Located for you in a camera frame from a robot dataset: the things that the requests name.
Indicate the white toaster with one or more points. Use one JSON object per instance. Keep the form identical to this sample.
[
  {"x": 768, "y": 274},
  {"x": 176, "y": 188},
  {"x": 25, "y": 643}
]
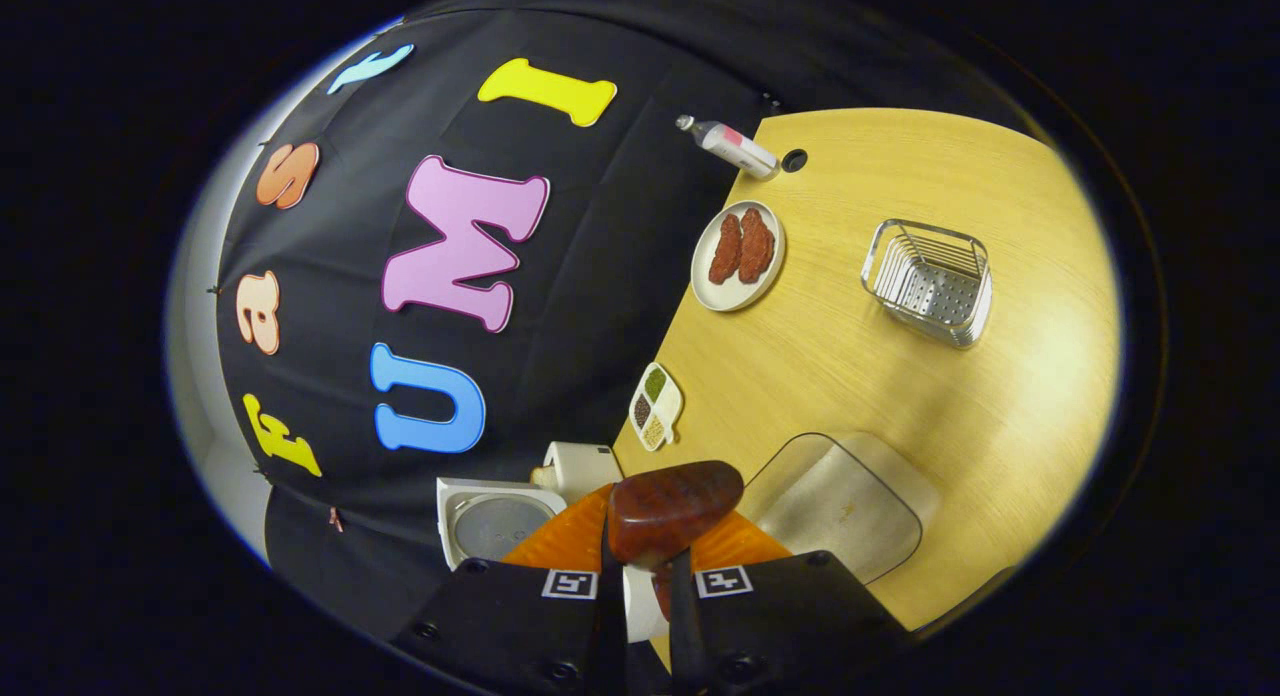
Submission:
[{"x": 590, "y": 466}]

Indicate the white rice cooker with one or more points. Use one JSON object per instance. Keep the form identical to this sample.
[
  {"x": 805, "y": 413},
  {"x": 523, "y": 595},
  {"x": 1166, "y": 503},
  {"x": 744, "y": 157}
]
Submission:
[{"x": 500, "y": 526}]

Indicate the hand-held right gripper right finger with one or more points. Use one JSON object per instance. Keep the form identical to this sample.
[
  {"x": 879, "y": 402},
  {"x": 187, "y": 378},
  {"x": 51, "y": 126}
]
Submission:
[{"x": 682, "y": 641}]

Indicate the red meat slice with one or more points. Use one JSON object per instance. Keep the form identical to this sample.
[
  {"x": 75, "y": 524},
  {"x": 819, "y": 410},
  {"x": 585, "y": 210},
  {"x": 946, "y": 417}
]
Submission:
[
  {"x": 725, "y": 248},
  {"x": 757, "y": 244}
]

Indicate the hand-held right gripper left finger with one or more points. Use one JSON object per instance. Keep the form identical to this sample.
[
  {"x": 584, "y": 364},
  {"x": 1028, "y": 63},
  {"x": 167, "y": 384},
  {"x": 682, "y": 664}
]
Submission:
[{"x": 612, "y": 636}]

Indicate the white divided bean dish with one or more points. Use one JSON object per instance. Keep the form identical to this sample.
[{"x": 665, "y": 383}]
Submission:
[{"x": 672, "y": 406}]

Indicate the toast bread slice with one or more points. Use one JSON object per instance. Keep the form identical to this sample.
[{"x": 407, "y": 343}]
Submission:
[{"x": 545, "y": 476}]

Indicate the clear tray of white rice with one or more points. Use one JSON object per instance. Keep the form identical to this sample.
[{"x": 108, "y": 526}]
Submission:
[{"x": 840, "y": 506}]

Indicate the white round plate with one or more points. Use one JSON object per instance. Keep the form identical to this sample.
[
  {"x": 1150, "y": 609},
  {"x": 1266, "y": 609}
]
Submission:
[{"x": 735, "y": 296}]

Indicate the clear bottle with pink label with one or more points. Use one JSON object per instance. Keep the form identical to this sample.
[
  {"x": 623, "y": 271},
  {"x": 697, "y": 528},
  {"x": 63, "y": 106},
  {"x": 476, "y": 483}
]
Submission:
[{"x": 740, "y": 151}]

